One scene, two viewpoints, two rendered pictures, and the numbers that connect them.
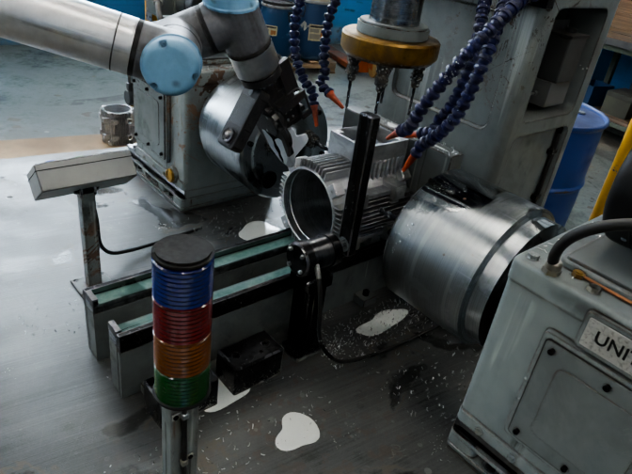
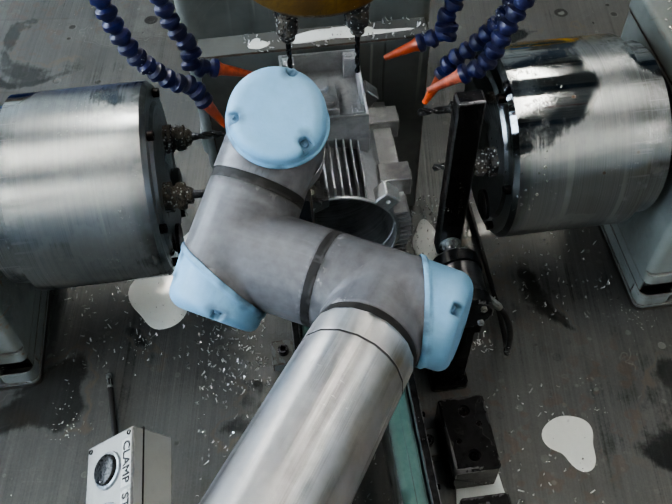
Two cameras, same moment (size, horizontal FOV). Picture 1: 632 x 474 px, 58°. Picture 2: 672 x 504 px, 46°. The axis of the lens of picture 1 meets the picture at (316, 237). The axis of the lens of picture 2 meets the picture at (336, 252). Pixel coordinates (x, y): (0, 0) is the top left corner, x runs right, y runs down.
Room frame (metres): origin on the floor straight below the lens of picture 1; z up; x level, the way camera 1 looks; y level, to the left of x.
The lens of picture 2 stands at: (0.61, 0.49, 1.79)
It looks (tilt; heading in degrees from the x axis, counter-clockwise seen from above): 54 degrees down; 308
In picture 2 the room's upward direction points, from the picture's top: 2 degrees counter-clockwise
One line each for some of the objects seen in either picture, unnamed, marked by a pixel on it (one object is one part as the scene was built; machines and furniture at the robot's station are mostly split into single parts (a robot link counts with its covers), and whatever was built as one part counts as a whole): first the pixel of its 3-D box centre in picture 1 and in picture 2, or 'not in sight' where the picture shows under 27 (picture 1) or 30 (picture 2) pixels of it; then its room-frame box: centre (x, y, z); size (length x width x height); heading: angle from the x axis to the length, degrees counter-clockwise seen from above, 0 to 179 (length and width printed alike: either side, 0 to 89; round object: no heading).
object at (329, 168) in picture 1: (344, 197); (328, 179); (1.04, -0.05, 1.02); 0.20 x 0.19 x 0.19; 133
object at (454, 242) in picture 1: (485, 265); (575, 133); (0.81, -0.29, 1.04); 0.41 x 0.25 x 0.25; 44
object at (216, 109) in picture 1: (251, 127); (52, 191); (1.30, 0.19, 1.04); 0.37 x 0.25 x 0.25; 44
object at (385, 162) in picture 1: (367, 151); (323, 105); (1.07, -0.08, 1.11); 0.12 x 0.11 x 0.07; 133
